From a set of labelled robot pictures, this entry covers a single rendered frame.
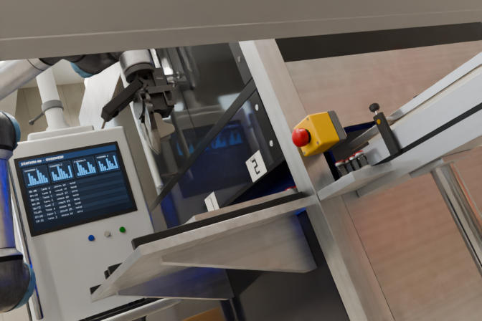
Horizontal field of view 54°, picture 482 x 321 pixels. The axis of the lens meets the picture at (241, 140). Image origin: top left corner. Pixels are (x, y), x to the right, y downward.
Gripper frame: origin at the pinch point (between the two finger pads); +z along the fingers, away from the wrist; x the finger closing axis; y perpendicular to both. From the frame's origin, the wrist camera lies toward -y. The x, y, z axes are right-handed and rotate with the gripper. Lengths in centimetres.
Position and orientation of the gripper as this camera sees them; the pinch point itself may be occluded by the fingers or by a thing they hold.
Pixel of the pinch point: (154, 149)
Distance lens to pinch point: 109.4
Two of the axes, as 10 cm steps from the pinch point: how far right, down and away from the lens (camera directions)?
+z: 3.4, 9.0, -2.8
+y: 8.6, -1.7, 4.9
